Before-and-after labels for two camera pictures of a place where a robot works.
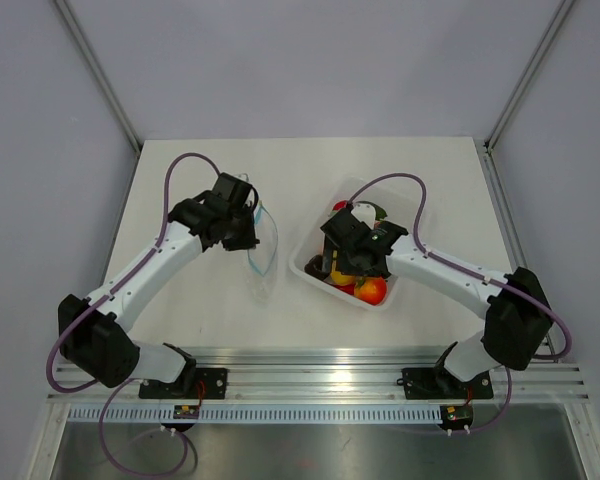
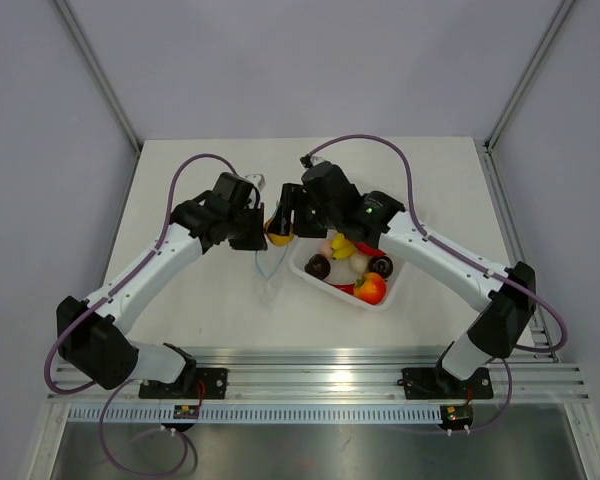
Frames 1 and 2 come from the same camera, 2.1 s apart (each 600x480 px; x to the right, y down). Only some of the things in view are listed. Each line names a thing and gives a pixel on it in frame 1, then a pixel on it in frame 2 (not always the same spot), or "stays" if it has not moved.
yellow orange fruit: (341, 279) -> (278, 239)
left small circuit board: (186, 411) stays
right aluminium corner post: (529, 72) stays
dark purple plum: (317, 266) stays
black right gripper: (342, 264) -> (300, 196)
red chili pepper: (347, 288) stays
